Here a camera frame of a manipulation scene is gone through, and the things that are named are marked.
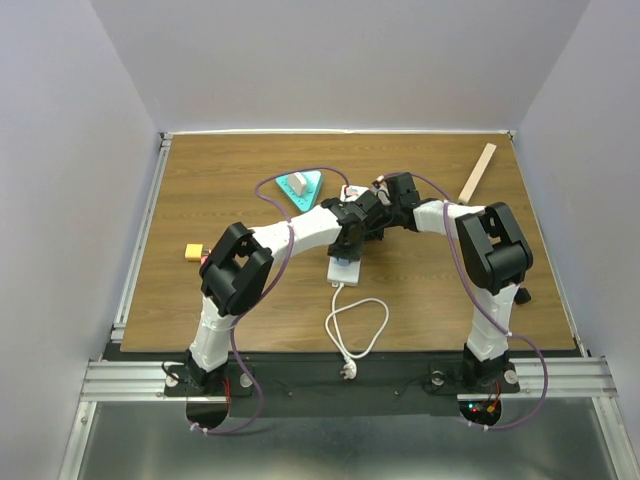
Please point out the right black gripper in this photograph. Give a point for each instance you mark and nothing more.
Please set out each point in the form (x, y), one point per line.
(376, 233)

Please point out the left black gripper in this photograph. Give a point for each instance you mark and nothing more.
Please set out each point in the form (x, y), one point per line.
(352, 253)

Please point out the teal triangular power strip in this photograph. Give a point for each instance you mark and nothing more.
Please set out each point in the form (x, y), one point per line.
(308, 201)

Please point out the white multicolour power strip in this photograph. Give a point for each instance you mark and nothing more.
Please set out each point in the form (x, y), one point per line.
(346, 275)

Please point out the beige wooden power strip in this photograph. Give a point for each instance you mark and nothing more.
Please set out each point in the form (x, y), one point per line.
(476, 174)

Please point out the white grey adapter plug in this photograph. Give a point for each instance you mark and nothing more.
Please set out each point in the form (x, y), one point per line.
(298, 183)

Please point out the yellow charger plug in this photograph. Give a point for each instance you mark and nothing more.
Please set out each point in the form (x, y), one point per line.
(195, 252)

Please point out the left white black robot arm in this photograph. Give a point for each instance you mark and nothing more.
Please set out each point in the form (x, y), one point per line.
(235, 272)

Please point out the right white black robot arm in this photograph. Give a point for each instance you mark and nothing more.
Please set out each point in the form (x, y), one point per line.
(491, 256)

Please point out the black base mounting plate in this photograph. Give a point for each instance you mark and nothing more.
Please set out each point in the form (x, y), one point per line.
(312, 384)

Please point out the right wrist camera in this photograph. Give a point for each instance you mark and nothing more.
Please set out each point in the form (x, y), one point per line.
(381, 191)

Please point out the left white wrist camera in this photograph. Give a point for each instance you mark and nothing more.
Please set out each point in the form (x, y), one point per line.
(351, 192)

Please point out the aluminium frame rail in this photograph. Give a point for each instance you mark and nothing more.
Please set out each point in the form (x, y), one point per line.
(86, 410)

